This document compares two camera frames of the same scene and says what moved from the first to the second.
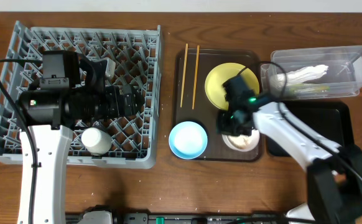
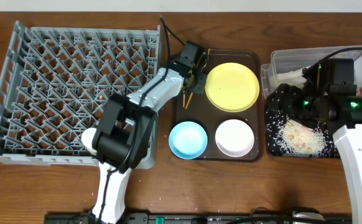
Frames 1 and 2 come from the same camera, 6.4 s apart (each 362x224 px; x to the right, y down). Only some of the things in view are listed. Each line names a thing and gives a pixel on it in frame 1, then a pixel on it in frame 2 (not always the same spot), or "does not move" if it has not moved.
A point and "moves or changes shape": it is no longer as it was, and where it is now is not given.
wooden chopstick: x=196 y=76 moves or changes shape
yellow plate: x=221 y=73 does not move
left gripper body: x=112 y=110 → x=196 y=84
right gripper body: x=228 y=124 → x=299 y=107
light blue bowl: x=188 y=140 does not move
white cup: x=96 y=141 does not move
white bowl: x=241 y=143 moves or changes shape
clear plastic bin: x=305 y=73 does not move
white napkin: x=300 y=75 does not move
